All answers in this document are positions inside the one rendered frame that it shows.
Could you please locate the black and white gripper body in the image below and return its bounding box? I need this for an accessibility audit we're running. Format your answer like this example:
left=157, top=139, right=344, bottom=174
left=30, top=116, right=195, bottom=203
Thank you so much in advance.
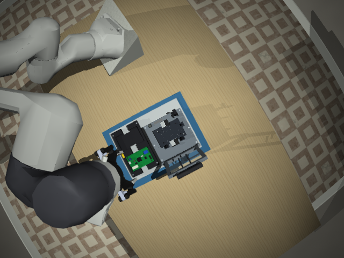
left=107, top=159, right=124, bottom=191

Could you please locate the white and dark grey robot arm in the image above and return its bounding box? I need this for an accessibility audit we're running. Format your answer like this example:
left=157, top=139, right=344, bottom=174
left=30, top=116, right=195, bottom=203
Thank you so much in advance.
left=0, top=13, right=124, bottom=229

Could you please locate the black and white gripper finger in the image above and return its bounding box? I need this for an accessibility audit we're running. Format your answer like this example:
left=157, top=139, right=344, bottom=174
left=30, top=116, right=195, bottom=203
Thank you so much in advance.
left=118, top=178, right=138, bottom=202
left=95, top=145, right=124, bottom=164

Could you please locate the green circuit board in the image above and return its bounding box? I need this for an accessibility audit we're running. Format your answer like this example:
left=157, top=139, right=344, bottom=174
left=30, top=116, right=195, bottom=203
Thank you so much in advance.
left=126, top=147, right=155, bottom=171

